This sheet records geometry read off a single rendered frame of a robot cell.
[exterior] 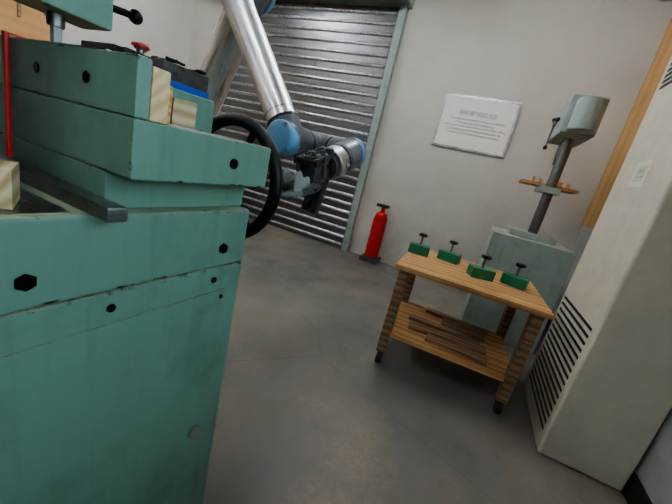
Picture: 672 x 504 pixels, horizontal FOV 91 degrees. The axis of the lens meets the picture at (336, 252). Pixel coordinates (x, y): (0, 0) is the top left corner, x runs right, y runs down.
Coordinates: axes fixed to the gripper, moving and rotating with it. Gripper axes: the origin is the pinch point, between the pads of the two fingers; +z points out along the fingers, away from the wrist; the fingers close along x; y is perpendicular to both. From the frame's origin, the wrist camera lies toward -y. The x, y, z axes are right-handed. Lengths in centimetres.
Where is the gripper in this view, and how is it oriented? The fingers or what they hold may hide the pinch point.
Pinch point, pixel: (283, 195)
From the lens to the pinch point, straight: 80.4
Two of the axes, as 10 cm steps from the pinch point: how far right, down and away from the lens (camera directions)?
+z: -5.0, 4.5, -7.4
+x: 8.6, 3.3, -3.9
